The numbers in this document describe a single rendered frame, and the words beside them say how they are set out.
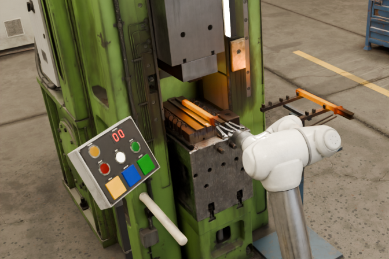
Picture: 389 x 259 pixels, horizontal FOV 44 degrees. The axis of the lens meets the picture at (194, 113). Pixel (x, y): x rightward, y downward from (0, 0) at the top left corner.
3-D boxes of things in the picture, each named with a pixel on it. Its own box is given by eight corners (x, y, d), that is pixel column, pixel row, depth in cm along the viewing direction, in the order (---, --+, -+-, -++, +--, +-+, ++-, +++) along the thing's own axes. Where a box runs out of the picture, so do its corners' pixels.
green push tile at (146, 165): (155, 167, 221) (147, 153, 220) (145, 175, 216) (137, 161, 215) (153, 167, 223) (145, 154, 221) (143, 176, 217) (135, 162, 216)
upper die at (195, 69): (217, 71, 241) (216, 54, 237) (183, 82, 233) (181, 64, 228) (177, 51, 274) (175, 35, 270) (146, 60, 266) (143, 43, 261)
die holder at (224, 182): (253, 196, 278) (250, 129, 258) (197, 222, 262) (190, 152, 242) (202, 156, 322) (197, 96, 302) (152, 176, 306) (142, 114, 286)
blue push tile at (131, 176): (141, 178, 214) (133, 164, 213) (130, 186, 208) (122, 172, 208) (139, 179, 215) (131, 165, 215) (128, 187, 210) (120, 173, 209)
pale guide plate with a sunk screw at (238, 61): (246, 67, 265) (245, 38, 258) (232, 71, 261) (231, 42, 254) (243, 66, 267) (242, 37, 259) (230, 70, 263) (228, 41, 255)
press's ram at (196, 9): (238, 47, 242) (234, -34, 225) (172, 66, 226) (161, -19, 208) (196, 29, 276) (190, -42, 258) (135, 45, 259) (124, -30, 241)
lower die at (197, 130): (221, 133, 257) (221, 119, 253) (190, 145, 248) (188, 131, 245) (183, 107, 290) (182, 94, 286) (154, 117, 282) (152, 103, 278)
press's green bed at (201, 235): (255, 257, 299) (252, 196, 278) (204, 284, 284) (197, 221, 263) (208, 212, 343) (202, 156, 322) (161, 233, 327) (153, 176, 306)
